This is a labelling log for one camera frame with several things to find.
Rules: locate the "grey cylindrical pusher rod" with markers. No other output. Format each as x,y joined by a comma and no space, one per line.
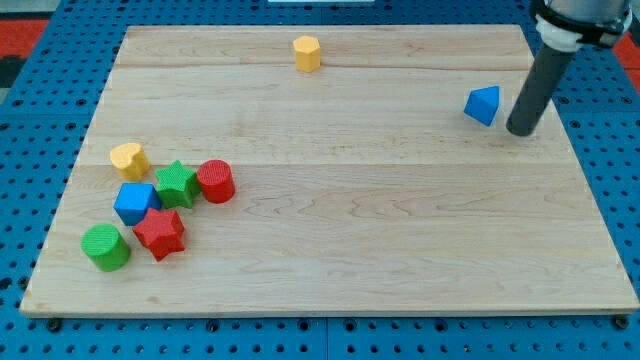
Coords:
548,68

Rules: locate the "blue triangle block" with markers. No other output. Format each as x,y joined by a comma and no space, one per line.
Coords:
483,104

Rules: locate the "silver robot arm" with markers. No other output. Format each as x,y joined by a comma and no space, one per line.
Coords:
564,26

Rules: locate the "yellow hexagon block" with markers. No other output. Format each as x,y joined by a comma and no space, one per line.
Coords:
307,53

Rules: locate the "wooden board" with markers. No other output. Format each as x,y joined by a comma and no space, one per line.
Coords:
362,188

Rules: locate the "red cylinder block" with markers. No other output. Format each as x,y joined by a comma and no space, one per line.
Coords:
216,181

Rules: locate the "green star block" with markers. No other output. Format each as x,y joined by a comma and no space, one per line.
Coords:
177,185

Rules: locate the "red star block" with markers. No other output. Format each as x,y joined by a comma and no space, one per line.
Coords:
161,232

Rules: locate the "yellow heart block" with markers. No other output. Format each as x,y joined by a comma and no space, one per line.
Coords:
130,161

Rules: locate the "blue cube block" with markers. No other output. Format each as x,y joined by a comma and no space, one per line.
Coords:
134,200

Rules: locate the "green cylinder block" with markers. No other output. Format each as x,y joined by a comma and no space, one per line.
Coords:
105,247

